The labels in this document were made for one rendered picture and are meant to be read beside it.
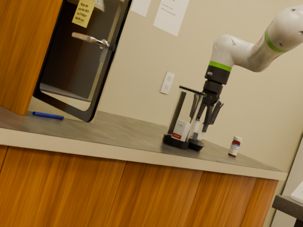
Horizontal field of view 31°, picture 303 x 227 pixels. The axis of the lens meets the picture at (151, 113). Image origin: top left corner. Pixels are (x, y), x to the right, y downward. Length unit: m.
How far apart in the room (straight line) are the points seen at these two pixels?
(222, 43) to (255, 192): 0.71
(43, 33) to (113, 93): 1.07
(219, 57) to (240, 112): 1.45
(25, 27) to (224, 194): 1.07
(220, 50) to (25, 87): 0.87
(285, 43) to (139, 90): 1.10
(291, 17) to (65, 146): 0.80
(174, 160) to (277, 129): 2.36
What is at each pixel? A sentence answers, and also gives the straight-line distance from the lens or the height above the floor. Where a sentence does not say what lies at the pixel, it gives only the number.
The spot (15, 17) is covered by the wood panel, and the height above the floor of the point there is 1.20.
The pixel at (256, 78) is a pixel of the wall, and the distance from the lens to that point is 3.60.
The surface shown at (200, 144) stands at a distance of 2.13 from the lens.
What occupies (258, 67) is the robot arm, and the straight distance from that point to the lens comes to 2.13.
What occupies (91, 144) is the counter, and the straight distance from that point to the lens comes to 1.47.
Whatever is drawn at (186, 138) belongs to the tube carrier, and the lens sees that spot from 2.03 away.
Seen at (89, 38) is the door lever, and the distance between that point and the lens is 1.41.
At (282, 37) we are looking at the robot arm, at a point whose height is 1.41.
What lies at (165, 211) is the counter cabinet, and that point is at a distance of 1.92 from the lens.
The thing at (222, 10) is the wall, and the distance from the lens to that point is 3.10.
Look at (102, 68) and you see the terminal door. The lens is 1.42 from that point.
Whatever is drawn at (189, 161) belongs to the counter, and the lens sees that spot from 1.87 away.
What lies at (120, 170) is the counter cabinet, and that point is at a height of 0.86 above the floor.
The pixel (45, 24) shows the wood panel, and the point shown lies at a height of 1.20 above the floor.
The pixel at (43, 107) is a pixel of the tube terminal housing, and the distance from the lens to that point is 1.73.
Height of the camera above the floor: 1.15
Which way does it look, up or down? 3 degrees down
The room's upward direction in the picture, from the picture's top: 19 degrees clockwise
